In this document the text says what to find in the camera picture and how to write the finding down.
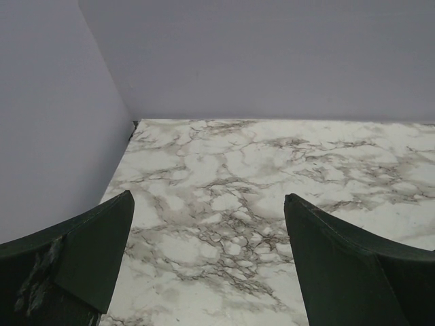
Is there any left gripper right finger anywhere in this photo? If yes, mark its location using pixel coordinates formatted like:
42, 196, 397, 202
284, 194, 434, 325

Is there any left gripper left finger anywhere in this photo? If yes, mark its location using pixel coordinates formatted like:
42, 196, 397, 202
1, 191, 135, 326

